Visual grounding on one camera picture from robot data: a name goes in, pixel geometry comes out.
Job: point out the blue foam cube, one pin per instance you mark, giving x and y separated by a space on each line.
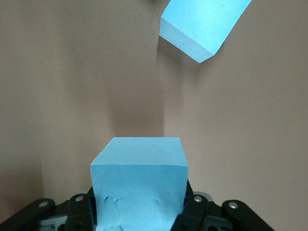
202 26
139 178

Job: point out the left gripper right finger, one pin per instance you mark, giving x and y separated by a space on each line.
199 214

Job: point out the brown table mat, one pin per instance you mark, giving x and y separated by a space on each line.
72 84

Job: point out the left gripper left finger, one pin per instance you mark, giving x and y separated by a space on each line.
77 211

